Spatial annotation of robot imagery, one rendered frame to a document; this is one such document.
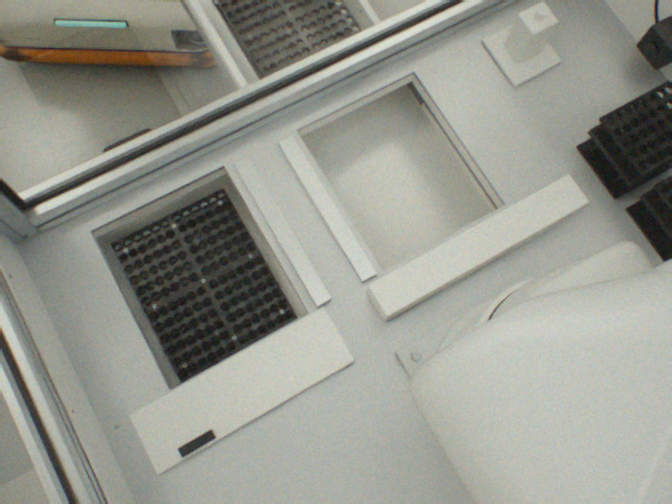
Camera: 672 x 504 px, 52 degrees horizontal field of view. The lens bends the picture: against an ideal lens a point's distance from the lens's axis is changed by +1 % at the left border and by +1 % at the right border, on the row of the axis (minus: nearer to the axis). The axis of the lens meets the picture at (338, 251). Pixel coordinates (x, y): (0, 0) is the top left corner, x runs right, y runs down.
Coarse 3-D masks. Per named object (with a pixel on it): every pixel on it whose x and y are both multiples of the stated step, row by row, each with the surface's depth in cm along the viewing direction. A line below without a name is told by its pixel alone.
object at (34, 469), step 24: (0, 360) 70; (0, 384) 66; (0, 408) 63; (24, 408) 69; (0, 432) 60; (24, 432) 66; (0, 456) 58; (24, 456) 63; (48, 456) 69; (0, 480) 55; (24, 480) 60; (48, 480) 65
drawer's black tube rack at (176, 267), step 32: (192, 224) 101; (224, 224) 98; (128, 256) 96; (160, 256) 100; (192, 256) 97; (224, 256) 97; (256, 256) 97; (160, 288) 95; (192, 288) 95; (224, 288) 96; (256, 288) 96; (160, 320) 94; (192, 320) 97; (224, 320) 94; (256, 320) 98; (288, 320) 95; (192, 352) 93; (224, 352) 96
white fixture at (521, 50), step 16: (528, 16) 96; (544, 16) 95; (496, 32) 104; (512, 32) 99; (528, 32) 96; (544, 32) 96; (496, 48) 103; (512, 48) 101; (528, 48) 99; (544, 48) 104; (512, 64) 102; (528, 64) 103; (544, 64) 103; (512, 80) 102
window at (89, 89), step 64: (0, 0) 58; (64, 0) 62; (128, 0) 66; (192, 0) 71; (256, 0) 76; (320, 0) 83; (384, 0) 90; (448, 0) 99; (0, 64) 65; (64, 64) 69; (128, 64) 74; (192, 64) 80; (256, 64) 87; (320, 64) 96; (0, 128) 73; (64, 128) 78; (128, 128) 85
